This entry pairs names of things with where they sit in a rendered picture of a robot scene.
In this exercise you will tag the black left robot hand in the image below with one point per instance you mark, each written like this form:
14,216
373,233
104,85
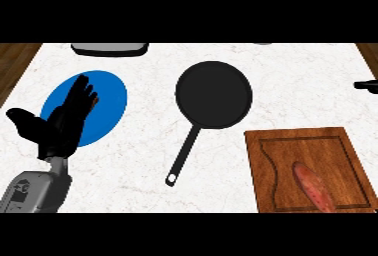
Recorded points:
60,128

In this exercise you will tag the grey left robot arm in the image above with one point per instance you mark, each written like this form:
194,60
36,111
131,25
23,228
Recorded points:
36,191

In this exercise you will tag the black frying pan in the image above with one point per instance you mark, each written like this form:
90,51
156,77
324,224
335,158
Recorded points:
214,95

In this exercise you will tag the brown wooden cutting board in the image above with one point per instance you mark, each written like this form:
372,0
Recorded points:
310,153

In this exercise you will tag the small orange object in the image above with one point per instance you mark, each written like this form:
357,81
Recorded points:
94,101

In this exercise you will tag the blue oval plate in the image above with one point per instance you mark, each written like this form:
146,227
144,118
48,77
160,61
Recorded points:
107,106

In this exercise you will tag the grey and black appliance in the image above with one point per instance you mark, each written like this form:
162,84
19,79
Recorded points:
109,49

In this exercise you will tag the black object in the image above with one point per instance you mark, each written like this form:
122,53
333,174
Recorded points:
366,85

